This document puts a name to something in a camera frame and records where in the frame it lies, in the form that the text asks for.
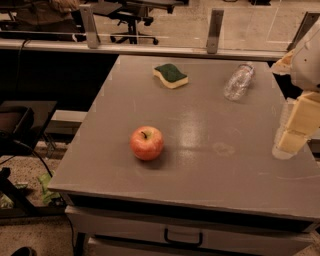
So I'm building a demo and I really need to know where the black office chair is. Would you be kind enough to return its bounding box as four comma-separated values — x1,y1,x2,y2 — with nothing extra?
92,0,189,45

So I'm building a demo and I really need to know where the black cable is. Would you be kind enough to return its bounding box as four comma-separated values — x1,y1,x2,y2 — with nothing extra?
0,138,54,178

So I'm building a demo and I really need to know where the seated person in background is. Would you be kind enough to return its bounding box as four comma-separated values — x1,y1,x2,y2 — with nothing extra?
14,0,88,43

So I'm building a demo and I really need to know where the black drawer handle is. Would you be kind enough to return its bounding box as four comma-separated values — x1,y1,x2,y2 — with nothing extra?
163,228,203,247

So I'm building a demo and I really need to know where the grey table drawer unit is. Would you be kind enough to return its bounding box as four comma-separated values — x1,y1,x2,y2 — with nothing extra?
66,205,314,256

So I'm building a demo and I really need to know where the green packet on floor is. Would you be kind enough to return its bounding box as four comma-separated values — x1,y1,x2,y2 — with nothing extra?
37,173,63,206

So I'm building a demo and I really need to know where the clear plastic bottle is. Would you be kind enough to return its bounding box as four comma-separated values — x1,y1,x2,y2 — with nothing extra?
224,62,255,101

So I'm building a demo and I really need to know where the green and yellow sponge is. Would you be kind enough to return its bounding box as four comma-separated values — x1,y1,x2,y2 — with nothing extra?
153,63,189,89

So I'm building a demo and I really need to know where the right metal bracket post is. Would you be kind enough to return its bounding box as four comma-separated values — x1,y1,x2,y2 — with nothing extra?
287,12,320,51

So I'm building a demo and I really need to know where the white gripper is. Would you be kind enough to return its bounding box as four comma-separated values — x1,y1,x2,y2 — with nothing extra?
271,21,320,160

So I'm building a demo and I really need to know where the middle metal bracket post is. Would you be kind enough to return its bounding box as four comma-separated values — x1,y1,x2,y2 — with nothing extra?
206,9,224,54

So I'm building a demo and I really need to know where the red apple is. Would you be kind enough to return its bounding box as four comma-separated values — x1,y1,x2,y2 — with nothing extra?
129,126,164,161

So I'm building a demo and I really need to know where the left metal bracket post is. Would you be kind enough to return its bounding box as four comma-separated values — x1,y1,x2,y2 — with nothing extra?
80,4,100,49

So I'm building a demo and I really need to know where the dark shoe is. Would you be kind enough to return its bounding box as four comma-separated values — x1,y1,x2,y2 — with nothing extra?
10,247,36,256

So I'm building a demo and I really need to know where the metal bracket post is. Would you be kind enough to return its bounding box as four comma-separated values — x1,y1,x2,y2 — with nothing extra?
206,9,224,54
287,12,320,51
80,4,100,49

